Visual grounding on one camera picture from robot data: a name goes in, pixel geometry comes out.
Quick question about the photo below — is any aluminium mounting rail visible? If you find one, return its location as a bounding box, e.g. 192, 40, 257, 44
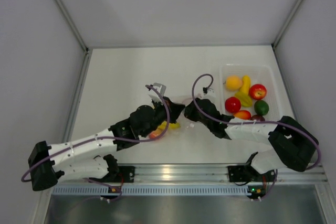
119, 164, 328, 185

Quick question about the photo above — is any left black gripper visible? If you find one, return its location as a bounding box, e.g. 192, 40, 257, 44
141, 96, 185, 138

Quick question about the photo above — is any yellow fake corn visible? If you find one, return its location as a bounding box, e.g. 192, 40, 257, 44
239, 75, 251, 95

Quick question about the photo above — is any white plastic basket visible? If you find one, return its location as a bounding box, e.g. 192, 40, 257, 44
219, 64, 283, 121

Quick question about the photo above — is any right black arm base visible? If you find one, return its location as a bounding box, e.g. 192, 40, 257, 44
228, 165, 275, 183

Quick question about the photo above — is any yellow fake starfruit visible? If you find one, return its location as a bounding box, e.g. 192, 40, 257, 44
234, 91, 253, 108

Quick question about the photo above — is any red fake apple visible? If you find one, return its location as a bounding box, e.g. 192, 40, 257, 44
224, 97, 241, 114

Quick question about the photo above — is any white slotted cable duct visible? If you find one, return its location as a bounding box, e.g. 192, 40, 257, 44
52, 184, 261, 196

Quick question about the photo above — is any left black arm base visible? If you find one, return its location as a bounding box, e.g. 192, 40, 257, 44
90, 166, 135, 183

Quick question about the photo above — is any orange yellow fake peach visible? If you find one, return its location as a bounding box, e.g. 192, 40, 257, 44
225, 75, 243, 91

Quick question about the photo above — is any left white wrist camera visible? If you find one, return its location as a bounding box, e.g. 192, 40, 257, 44
146, 82, 166, 104

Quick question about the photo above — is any clear zip top bag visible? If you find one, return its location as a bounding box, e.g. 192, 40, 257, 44
148, 94, 205, 141

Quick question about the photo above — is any yellow fake banana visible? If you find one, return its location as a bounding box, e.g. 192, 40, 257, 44
158, 121, 181, 131

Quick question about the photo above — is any red fake tomato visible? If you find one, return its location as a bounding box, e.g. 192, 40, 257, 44
249, 84, 267, 100

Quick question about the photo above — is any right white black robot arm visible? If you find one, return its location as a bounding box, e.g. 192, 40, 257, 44
184, 98, 318, 180

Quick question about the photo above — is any pink fake peach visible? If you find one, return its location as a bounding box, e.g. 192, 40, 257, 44
148, 129, 163, 139

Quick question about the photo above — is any dark purple fake plum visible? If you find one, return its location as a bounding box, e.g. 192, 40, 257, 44
250, 114, 265, 121

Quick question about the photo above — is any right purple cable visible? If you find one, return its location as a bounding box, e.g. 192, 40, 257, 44
192, 73, 323, 170

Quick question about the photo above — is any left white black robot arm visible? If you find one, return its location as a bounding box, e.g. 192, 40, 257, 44
22, 97, 185, 191

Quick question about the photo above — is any green fake lime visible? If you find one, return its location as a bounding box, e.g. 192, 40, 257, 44
254, 100, 269, 116

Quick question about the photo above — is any orange fake mango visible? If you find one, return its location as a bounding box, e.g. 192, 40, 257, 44
233, 110, 251, 120

